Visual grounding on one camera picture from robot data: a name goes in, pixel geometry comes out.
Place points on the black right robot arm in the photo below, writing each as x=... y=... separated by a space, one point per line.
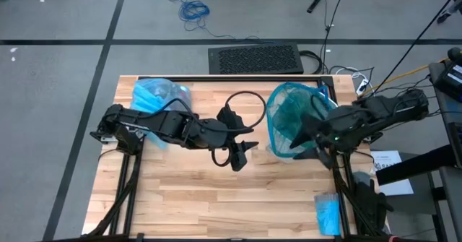
x=393 y=106

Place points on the white printed paper sheet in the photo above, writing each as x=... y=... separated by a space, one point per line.
x=388 y=159

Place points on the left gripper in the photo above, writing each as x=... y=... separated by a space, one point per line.
x=220 y=131

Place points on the black labelled device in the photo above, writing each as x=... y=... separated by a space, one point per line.
x=449 y=79

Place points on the roll of blue bags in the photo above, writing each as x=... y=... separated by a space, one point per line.
x=327 y=216

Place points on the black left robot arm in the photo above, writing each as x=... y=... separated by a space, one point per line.
x=155 y=124

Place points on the white power strip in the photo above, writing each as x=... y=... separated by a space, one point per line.
x=362 y=87

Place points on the grey stand leg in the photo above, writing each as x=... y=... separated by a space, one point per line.
x=449 y=7

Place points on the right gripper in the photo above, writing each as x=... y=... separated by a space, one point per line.
x=343 y=128

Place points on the black handheld controller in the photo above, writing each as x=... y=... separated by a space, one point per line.
x=314 y=3

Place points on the light blue trash bag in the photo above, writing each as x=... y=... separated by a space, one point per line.
x=155 y=92

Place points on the grey side desk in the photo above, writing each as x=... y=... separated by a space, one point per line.
x=453 y=206

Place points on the black bar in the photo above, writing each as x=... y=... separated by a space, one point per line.
x=415 y=166

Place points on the teal plastic bag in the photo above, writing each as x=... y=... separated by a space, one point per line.
x=288 y=108

